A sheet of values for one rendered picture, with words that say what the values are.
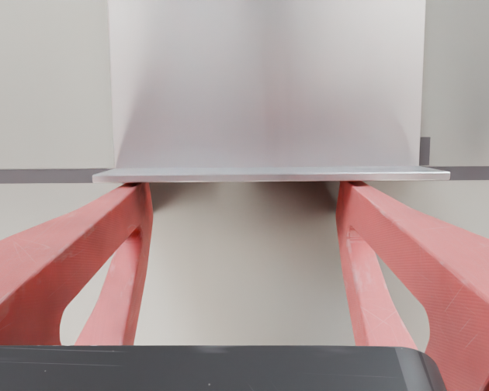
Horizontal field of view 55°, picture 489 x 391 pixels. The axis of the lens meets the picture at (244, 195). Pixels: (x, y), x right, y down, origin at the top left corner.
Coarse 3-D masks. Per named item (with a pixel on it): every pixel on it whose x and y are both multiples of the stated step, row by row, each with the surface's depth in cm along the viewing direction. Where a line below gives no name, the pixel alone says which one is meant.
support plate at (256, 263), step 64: (0, 0) 13; (64, 0) 13; (448, 0) 13; (0, 64) 13; (64, 64) 13; (448, 64) 13; (0, 128) 13; (64, 128) 13; (448, 128) 13; (0, 192) 13; (64, 192) 13; (192, 192) 13; (256, 192) 13; (320, 192) 13; (384, 192) 13; (448, 192) 13; (192, 256) 14; (256, 256) 14; (320, 256) 14; (64, 320) 14; (192, 320) 14; (256, 320) 14; (320, 320) 14
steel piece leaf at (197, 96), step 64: (128, 0) 12; (192, 0) 13; (256, 0) 13; (320, 0) 13; (384, 0) 13; (128, 64) 13; (192, 64) 13; (256, 64) 13; (320, 64) 13; (384, 64) 13; (128, 128) 13; (192, 128) 13; (256, 128) 13; (320, 128) 13; (384, 128) 13
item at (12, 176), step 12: (444, 168) 13; (456, 168) 13; (468, 168) 13; (480, 168) 13; (0, 180) 13; (12, 180) 13; (24, 180) 13; (36, 180) 13; (48, 180) 13; (60, 180) 13; (72, 180) 13; (84, 180) 13; (420, 180) 13; (432, 180) 13; (444, 180) 13; (456, 180) 13
